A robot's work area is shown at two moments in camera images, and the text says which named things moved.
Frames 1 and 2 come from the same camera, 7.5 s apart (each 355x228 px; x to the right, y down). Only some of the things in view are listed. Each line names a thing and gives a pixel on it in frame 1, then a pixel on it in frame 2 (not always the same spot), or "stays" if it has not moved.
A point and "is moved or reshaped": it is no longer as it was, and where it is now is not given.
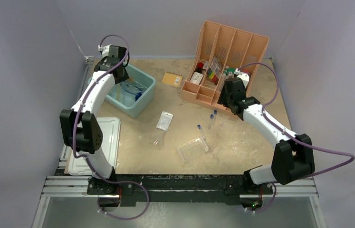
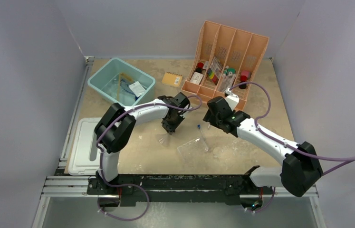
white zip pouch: (164, 121) is moved or reshaped
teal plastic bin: (133, 95) stays
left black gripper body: (125, 77) -> (171, 125)
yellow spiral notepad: (172, 79) stays
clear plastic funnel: (159, 137) is moved or reshaped
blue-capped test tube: (198, 126) is moved or reshaped
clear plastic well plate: (193, 148) stays
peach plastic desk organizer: (222, 52) stays
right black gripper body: (225, 99) -> (213, 119)
